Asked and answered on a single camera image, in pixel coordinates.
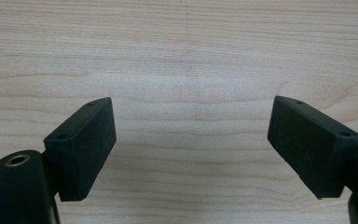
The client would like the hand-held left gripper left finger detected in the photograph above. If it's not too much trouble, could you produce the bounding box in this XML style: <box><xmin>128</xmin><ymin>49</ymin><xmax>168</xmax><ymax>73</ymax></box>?
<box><xmin>43</xmin><ymin>96</ymin><xmax>117</xmax><ymax>203</ymax></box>

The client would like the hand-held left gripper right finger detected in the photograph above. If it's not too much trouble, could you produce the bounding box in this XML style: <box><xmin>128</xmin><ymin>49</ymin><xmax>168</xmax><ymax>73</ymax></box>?
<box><xmin>267</xmin><ymin>95</ymin><xmax>358</xmax><ymax>201</ymax></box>

